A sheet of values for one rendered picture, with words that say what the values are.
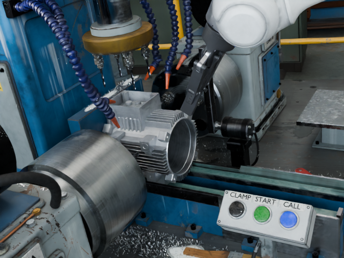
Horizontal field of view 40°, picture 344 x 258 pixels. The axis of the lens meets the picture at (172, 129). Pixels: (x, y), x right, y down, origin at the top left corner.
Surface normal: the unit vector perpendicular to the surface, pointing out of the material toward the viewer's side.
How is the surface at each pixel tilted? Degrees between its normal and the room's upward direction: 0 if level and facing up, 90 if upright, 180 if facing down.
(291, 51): 90
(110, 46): 90
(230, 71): 58
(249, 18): 105
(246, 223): 39
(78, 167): 28
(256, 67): 89
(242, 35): 101
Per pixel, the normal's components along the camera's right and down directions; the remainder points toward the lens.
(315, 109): -0.14, -0.89
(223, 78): 0.69, -0.33
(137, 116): -0.49, 0.45
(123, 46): 0.24, 0.39
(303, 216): -0.42, -0.40
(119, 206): 0.84, 0.01
